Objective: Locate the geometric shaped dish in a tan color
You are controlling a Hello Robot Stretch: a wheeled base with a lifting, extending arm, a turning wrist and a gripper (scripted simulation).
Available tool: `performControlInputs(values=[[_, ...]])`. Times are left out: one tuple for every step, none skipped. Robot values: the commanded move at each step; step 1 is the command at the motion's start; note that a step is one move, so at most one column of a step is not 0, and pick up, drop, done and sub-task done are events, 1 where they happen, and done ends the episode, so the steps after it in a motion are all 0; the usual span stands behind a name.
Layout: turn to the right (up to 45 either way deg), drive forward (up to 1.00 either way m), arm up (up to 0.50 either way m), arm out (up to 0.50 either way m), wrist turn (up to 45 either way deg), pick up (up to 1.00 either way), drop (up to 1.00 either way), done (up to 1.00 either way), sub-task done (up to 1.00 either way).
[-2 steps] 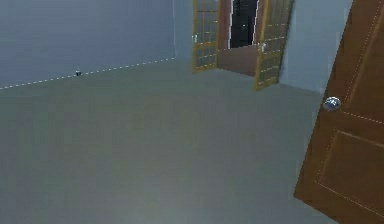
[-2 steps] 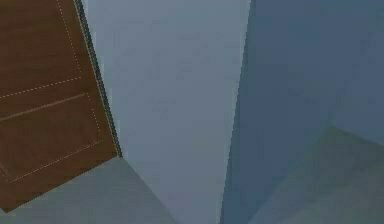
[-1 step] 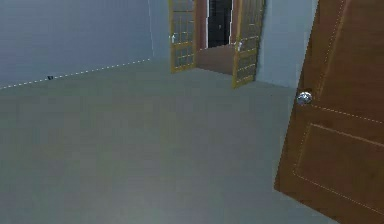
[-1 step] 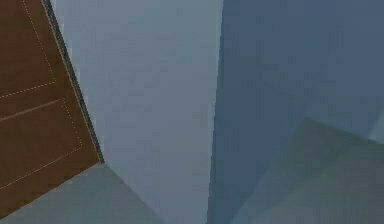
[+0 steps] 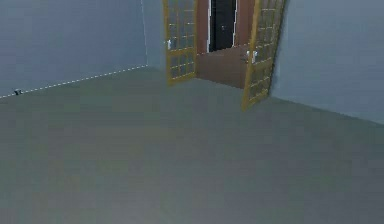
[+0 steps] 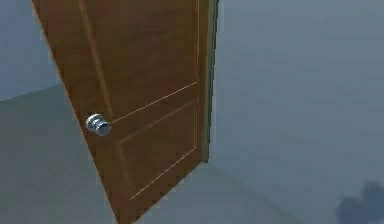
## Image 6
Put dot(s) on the silver round door knob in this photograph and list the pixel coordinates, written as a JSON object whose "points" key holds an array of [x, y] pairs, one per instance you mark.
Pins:
{"points": [[98, 124]]}

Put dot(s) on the brown wooden room door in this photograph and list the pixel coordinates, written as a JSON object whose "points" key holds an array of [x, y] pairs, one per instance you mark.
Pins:
{"points": [[150, 66]]}

